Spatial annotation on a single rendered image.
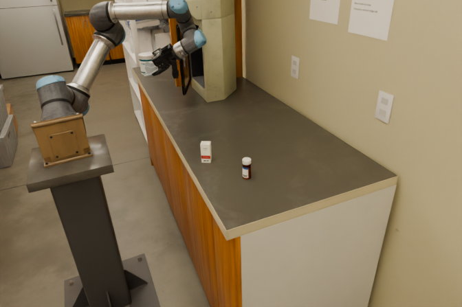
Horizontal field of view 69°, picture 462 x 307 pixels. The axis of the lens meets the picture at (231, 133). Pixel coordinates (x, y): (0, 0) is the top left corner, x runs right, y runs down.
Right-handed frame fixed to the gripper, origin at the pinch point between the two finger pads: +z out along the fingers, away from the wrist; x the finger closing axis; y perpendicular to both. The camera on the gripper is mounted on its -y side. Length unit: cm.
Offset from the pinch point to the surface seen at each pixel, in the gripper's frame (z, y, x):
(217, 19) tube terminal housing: -41.1, -7.7, -25.4
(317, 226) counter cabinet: -48, -35, 90
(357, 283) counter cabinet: -48, -84, 99
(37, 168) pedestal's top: 44, 16, 46
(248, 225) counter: -32, -11, 93
